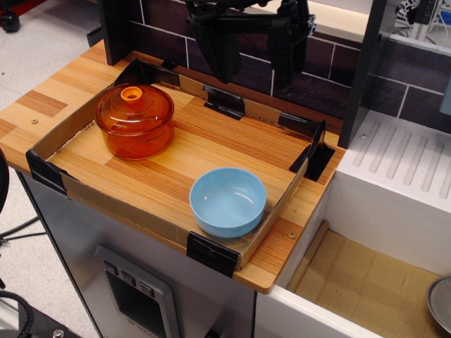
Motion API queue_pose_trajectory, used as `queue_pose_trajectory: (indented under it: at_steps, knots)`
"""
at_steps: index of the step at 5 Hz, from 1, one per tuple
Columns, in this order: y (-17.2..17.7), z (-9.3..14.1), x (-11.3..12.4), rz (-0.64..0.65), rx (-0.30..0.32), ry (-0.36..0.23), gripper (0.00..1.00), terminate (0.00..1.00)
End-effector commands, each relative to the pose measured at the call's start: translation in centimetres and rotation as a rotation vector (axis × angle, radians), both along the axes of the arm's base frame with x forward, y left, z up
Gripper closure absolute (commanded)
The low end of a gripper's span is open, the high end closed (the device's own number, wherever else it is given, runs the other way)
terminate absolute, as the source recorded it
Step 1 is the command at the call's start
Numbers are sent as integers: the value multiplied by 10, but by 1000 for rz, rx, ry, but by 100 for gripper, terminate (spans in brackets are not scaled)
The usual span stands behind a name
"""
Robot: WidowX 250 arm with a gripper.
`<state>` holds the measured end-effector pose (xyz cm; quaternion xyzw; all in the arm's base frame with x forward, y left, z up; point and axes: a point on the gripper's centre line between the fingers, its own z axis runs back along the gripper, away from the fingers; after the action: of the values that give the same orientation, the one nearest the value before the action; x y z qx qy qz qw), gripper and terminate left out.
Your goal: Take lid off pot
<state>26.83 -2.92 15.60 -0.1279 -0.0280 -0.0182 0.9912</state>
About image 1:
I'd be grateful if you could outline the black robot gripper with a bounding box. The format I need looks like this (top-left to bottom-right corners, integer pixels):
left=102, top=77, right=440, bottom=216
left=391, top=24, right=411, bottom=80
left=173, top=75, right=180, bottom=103
left=185, top=1, right=316, bottom=90

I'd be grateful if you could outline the orange glass pot lid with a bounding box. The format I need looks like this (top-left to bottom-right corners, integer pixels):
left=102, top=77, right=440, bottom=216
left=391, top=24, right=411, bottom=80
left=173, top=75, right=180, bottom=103
left=94, top=84, right=174, bottom=134

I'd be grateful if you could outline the orange glass pot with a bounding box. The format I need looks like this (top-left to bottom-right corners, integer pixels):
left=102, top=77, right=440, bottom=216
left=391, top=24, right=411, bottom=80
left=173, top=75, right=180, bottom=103
left=96, top=118, right=174, bottom=160

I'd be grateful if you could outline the light blue bowl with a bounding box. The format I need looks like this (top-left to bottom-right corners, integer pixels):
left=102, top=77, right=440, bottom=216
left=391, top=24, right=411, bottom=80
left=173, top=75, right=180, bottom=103
left=189, top=168, right=267, bottom=239

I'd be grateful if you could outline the cardboard fence with black tape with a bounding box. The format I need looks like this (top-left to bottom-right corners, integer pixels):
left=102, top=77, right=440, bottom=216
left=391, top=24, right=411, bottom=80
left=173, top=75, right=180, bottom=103
left=26, top=59, right=340, bottom=289

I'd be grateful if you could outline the white toy sink unit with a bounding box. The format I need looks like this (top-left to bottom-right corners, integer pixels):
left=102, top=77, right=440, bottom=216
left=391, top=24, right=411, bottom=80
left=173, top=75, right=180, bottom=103
left=254, top=112, right=450, bottom=337

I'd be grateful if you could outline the toy dishwasher front panel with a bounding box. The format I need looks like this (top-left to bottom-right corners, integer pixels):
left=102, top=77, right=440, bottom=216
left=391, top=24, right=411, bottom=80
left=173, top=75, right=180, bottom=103
left=95, top=245, right=181, bottom=337

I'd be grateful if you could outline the black shelf upright post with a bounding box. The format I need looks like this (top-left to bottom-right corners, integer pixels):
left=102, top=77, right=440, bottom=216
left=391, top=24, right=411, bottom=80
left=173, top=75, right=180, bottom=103
left=338, top=1, right=387, bottom=149

